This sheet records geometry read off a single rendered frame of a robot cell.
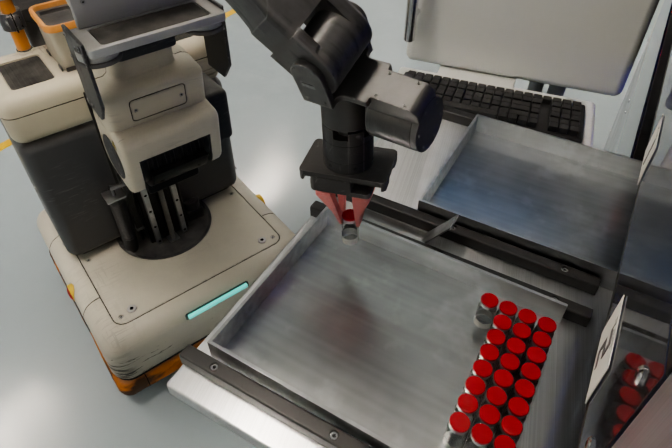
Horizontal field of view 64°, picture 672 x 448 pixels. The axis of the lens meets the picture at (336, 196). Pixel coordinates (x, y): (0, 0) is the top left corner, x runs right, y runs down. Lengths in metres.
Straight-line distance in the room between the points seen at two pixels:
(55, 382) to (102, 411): 0.19
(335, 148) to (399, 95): 0.11
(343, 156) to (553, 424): 0.36
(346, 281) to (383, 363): 0.13
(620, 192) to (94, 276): 1.31
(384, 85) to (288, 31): 0.10
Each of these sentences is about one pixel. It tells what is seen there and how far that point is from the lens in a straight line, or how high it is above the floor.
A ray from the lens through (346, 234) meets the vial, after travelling 0.68.
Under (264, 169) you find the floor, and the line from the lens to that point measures 2.30.
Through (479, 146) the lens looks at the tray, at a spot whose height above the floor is 0.88.
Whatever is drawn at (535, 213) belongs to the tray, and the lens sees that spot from 0.87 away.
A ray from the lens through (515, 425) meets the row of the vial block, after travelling 0.60.
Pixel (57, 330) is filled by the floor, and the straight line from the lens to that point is 1.95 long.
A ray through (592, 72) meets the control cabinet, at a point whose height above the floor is 0.85.
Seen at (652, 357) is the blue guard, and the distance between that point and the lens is 0.39.
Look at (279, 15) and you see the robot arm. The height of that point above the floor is 1.25.
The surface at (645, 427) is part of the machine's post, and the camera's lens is 0.35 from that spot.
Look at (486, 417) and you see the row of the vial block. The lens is 0.59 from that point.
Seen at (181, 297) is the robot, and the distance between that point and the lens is 1.52.
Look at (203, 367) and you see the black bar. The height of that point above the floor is 0.90.
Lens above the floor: 1.45
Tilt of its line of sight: 42 degrees down
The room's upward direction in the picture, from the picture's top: straight up
